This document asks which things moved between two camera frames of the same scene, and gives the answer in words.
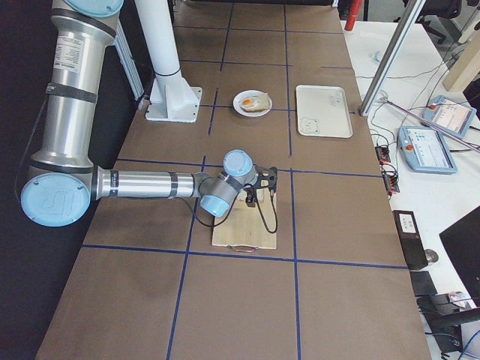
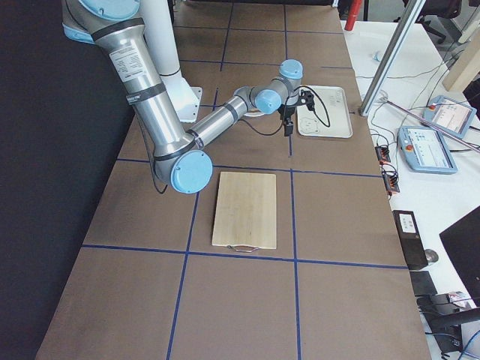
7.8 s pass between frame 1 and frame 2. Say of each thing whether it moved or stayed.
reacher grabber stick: stayed
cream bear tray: stayed
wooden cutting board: stayed
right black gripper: moved
